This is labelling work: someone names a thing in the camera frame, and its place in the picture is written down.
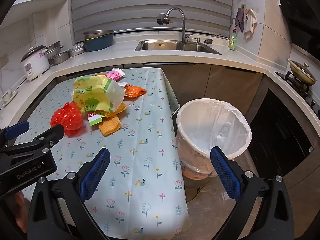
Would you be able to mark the brown base cabinet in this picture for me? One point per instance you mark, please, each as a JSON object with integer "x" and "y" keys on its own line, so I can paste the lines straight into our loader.
{"x": 212, "y": 82}

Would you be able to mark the blue basin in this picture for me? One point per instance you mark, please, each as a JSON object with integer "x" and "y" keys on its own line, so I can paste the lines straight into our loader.
{"x": 98, "y": 44}

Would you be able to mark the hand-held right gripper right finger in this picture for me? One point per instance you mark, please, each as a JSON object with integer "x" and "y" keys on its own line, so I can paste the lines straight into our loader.
{"x": 225, "y": 173}

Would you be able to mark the black range hood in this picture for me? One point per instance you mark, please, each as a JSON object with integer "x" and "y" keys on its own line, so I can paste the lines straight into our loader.
{"x": 300, "y": 17}

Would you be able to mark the soap dispenser pump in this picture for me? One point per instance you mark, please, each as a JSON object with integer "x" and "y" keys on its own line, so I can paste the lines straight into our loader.
{"x": 197, "y": 40}

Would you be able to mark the black gas stove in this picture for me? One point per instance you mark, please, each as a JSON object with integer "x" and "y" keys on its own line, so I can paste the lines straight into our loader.
{"x": 297, "y": 86}

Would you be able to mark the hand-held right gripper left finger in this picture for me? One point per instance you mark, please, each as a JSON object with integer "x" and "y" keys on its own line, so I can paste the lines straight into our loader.
{"x": 96, "y": 172}

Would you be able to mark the purple cloth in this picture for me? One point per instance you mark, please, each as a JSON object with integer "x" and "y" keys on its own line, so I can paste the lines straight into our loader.
{"x": 240, "y": 20}

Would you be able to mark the white cloth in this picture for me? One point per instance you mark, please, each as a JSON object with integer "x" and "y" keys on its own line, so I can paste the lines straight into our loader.
{"x": 250, "y": 23}

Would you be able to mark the wok with lid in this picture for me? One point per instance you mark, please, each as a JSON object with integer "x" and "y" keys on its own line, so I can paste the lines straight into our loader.
{"x": 301, "y": 72}

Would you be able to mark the white power plug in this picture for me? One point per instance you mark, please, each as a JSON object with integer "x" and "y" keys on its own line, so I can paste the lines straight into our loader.
{"x": 8, "y": 96}

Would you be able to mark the steel steamer pot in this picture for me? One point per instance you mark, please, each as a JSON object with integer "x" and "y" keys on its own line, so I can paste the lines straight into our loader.
{"x": 53, "y": 47}

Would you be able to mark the orange snack wrapper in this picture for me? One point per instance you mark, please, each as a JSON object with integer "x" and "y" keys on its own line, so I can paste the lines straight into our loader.
{"x": 133, "y": 91}

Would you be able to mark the steel bowl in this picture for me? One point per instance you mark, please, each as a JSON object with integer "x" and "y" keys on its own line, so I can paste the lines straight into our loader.
{"x": 97, "y": 33}

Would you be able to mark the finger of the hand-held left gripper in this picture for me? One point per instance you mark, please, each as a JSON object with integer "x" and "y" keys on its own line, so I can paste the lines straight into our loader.
{"x": 53, "y": 133}
{"x": 16, "y": 130}

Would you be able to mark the steel pan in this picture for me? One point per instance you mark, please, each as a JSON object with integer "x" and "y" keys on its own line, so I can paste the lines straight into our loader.
{"x": 76, "y": 51}

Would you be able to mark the white kitchen counter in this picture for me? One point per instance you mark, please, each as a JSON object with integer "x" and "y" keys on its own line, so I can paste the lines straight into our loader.
{"x": 120, "y": 55}

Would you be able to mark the yellow green plastic bag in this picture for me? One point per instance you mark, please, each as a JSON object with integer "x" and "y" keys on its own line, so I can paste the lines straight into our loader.
{"x": 97, "y": 92}

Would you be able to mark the bin with white liner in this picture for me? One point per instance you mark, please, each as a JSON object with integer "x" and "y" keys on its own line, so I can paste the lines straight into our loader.
{"x": 200, "y": 140}

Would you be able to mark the floral tablecloth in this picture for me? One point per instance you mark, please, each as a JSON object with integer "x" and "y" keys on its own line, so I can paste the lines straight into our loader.
{"x": 140, "y": 140}

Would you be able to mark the person's left hand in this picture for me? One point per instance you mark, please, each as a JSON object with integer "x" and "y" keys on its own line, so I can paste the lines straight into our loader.
{"x": 21, "y": 212}

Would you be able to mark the chrome faucet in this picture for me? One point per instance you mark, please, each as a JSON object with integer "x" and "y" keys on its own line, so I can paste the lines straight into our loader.
{"x": 183, "y": 25}

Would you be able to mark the green food packet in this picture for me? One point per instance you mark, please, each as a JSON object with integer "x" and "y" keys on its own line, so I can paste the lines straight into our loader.
{"x": 95, "y": 119}

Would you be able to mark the steel sink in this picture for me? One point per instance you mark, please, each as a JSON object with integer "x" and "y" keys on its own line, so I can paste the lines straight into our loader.
{"x": 162, "y": 45}

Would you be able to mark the stacked steel pots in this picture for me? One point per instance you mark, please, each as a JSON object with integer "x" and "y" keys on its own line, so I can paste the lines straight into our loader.
{"x": 58, "y": 58}

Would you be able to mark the dark scrubber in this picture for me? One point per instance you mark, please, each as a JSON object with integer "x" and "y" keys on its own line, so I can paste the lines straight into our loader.
{"x": 208, "y": 41}

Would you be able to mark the black built-in oven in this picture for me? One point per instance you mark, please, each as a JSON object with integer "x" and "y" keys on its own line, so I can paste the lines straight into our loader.
{"x": 277, "y": 135}

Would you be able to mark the red plastic bag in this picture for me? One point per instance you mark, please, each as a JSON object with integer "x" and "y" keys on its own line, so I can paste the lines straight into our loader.
{"x": 67, "y": 118}

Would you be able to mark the pink paper cup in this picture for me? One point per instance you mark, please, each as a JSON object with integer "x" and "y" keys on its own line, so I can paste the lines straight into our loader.
{"x": 115, "y": 74}

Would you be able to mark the white rice cooker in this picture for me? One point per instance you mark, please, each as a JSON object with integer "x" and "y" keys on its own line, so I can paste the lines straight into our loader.
{"x": 35, "y": 63}

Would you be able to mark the green dish soap bottle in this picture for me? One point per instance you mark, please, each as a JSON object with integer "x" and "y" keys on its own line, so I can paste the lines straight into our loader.
{"x": 232, "y": 41}

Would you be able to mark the grey window blind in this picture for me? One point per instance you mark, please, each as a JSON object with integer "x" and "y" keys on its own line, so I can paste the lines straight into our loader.
{"x": 125, "y": 5}

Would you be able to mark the orange foam net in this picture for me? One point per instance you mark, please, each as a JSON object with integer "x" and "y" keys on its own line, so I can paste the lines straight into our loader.
{"x": 117, "y": 109}
{"x": 110, "y": 127}

